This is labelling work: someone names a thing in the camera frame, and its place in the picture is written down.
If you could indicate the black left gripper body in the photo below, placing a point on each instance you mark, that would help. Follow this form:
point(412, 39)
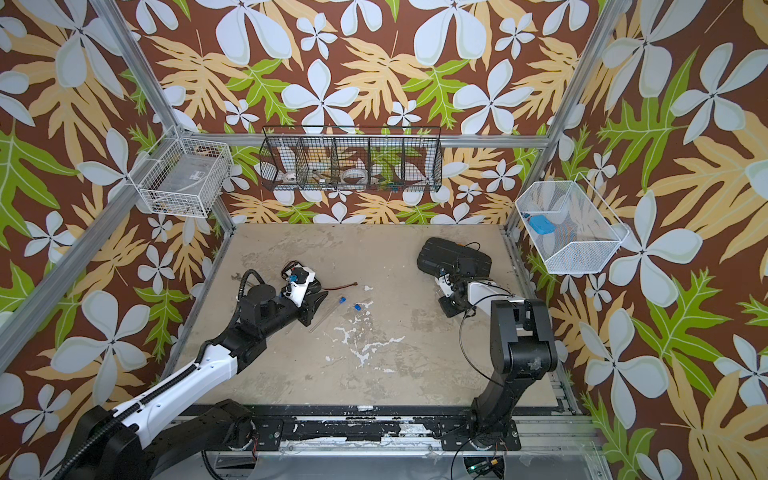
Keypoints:
point(285, 313)

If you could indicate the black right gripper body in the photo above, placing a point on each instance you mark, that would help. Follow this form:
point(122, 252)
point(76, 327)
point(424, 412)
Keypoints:
point(450, 305)

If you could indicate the clear test tube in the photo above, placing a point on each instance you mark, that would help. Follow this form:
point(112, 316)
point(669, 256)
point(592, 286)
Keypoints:
point(329, 313)

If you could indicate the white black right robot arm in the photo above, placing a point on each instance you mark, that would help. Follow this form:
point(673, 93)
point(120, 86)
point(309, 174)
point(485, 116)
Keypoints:
point(521, 348)

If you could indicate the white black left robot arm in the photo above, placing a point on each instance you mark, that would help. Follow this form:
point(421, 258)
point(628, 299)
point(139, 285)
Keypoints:
point(137, 439)

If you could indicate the black plastic case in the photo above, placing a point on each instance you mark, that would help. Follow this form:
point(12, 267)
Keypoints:
point(439, 257)

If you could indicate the blue object in basket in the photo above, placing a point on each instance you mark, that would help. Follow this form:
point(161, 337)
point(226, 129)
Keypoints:
point(541, 225)

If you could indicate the white mesh basket right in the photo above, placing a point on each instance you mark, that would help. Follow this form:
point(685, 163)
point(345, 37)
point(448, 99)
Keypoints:
point(588, 231)

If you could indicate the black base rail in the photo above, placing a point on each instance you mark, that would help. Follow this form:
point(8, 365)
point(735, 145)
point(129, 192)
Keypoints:
point(274, 428)

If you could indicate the white wire basket left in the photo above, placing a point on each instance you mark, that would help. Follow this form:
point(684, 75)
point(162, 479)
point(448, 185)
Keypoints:
point(182, 175)

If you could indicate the black wire basket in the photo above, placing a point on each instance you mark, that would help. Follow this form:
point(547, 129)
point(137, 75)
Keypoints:
point(393, 158)

